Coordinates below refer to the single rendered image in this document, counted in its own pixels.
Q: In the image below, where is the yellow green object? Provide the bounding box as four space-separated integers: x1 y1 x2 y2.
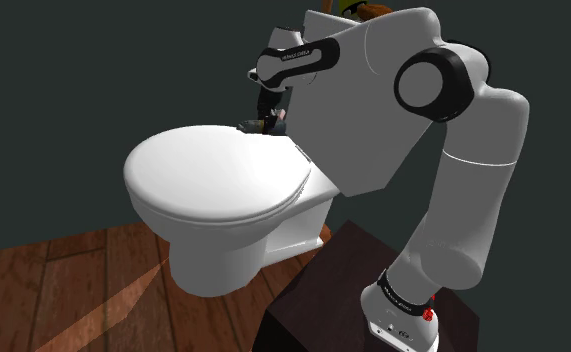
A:
340 0 367 17

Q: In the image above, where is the brown rounded object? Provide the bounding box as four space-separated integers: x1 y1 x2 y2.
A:
357 3 394 22

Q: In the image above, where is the small dark blue pink object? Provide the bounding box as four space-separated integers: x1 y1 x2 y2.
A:
269 108 289 136

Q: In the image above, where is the white toilet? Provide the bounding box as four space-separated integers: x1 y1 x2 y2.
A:
122 8 399 299

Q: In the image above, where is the dark robot stand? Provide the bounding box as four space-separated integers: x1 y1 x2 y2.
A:
252 219 481 352

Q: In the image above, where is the small grey tan object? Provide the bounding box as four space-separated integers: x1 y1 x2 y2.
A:
237 118 267 134

